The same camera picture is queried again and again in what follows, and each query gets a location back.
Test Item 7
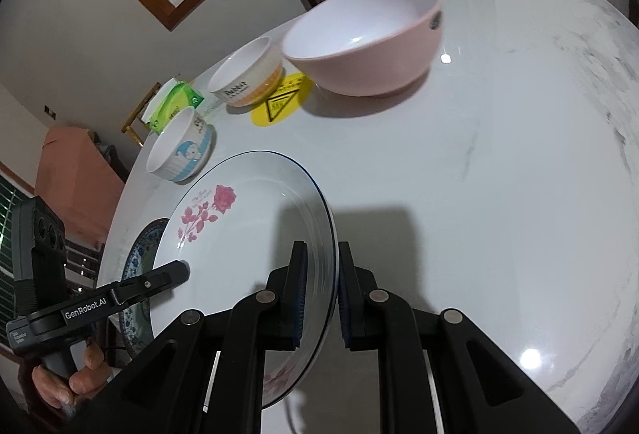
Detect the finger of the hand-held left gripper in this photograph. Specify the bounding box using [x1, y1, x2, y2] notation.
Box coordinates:
[117, 260, 191, 308]

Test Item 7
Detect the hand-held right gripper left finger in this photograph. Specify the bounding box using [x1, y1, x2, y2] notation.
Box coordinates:
[92, 240, 309, 434]

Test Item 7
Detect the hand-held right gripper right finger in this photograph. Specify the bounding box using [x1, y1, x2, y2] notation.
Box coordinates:
[337, 240, 582, 434]

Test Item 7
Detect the large blue floral plate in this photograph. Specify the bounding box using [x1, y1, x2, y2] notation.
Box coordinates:
[121, 217, 171, 357]

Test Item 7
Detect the white plate with pink flowers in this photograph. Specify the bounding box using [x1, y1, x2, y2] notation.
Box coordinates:
[152, 151, 340, 411]

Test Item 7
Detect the small bowl with blue print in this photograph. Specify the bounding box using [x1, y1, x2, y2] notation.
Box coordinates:
[146, 107, 217, 184]

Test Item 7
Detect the small bowl with orange stripes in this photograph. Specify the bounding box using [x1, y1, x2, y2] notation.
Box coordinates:
[207, 36, 284, 108]

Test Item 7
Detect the large pink bowl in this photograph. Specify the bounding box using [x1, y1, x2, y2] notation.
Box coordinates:
[281, 0, 444, 98]

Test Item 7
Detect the person's left hand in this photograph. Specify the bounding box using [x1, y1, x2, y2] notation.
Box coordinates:
[31, 344, 119, 411]

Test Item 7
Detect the narrow barred window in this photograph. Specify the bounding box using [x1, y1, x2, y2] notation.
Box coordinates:
[0, 171, 33, 322]

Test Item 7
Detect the pink cloth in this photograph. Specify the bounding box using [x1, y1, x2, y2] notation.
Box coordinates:
[34, 124, 125, 247]

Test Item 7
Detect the bamboo chair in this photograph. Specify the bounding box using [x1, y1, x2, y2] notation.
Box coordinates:
[121, 83, 161, 147]

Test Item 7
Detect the green tissue pack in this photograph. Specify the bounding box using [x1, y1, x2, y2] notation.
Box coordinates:
[140, 78, 205, 135]

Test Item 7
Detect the yellow round warning sticker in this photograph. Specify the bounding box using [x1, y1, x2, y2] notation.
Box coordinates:
[250, 72, 314, 127]

